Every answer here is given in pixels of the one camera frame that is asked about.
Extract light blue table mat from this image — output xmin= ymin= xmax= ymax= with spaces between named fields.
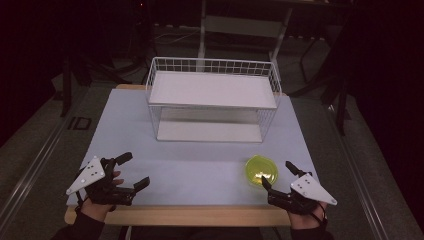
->
xmin=66 ymin=87 xmax=320 ymax=207

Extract wooden table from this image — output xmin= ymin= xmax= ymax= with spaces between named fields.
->
xmin=63 ymin=83 xmax=292 ymax=228

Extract yellow-green plastic bowl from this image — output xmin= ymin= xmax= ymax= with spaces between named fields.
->
xmin=244 ymin=154 xmax=280 ymax=188

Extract person's right hand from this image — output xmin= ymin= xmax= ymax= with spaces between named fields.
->
xmin=288 ymin=202 xmax=330 ymax=231

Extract black stand legs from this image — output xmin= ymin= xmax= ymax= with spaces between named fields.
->
xmin=288 ymin=29 xmax=352 ymax=136
xmin=59 ymin=54 xmax=134 ymax=118

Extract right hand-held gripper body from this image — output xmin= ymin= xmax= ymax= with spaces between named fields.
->
xmin=267 ymin=172 xmax=338 ymax=216

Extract grey metal stand frame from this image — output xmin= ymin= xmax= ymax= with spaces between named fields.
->
xmin=196 ymin=0 xmax=295 ymax=73

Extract white wire shelf rack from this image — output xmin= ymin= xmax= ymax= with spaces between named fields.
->
xmin=145 ymin=56 xmax=283 ymax=144

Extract white floor cable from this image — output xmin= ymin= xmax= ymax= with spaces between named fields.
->
xmin=152 ymin=29 xmax=202 ymax=47

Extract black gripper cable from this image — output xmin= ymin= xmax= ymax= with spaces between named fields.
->
xmin=311 ymin=202 xmax=329 ymax=226

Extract metal floor rail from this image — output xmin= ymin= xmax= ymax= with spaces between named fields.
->
xmin=325 ymin=103 xmax=391 ymax=240
xmin=0 ymin=87 xmax=88 ymax=231

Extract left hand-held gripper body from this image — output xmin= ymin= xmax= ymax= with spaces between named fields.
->
xmin=65 ymin=156 xmax=135 ymax=207

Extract person's left hand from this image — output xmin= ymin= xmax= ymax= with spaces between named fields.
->
xmin=79 ymin=170 xmax=125 ymax=222

